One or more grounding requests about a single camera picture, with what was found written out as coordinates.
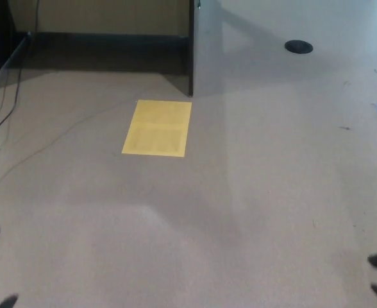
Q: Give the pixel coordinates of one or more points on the yellow paper sheet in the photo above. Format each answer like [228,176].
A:
[158,128]

